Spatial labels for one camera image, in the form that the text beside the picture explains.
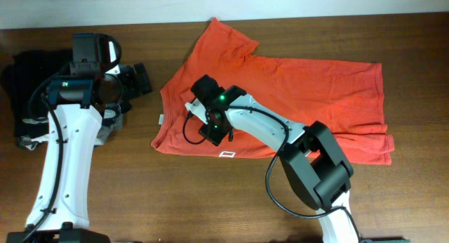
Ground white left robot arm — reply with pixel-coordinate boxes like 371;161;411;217
1;33;152;243

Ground folded grey white garment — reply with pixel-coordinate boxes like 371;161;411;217
14;108;123;150

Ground folded black shirt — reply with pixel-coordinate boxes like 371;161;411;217
1;48;133;139

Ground red orange t-shirt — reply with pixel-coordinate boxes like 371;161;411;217
151;19;394;165

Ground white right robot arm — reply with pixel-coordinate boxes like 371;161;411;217
185;74;362;242

